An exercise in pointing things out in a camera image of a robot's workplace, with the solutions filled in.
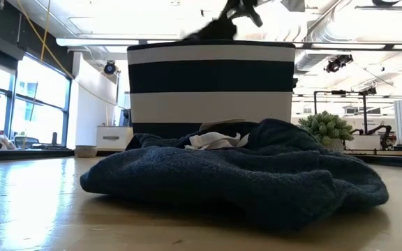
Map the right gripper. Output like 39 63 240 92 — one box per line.
221 0 264 28

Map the black garment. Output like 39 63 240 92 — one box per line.
183 17 239 41

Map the navy white striped fabric bin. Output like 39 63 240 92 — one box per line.
126 39 297 140

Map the small white cloth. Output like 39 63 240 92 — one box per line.
184 131 251 151

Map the black overhead bar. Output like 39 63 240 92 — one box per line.
354 4 402 19

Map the green potted plant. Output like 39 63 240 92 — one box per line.
297 110 355 153

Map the black curved ceiling fixture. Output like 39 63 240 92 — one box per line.
371 0 401 7

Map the ceiling light bar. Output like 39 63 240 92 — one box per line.
56 37 183 47

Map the navy terry towel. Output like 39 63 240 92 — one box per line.
80 118 389 233

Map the white box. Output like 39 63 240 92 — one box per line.
345 135 382 151

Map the round grey pot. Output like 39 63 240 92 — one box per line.
74 145 98 158

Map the large window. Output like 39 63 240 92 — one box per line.
0 52 73 149

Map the silver ventilation duct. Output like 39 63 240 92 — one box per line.
294 6 352 73

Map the black ceiling camera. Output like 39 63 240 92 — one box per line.
324 54 355 74

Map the black round camera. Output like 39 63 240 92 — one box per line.
103 60 120 76

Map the black metal frame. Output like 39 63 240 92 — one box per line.
313 86 378 135

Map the white cabinet with handle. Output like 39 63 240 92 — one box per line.
96 125 134 152

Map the yellow cable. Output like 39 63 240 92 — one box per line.
15 0 119 106

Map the black aluminium rail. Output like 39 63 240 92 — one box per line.
350 154 402 169
0 149 75 162

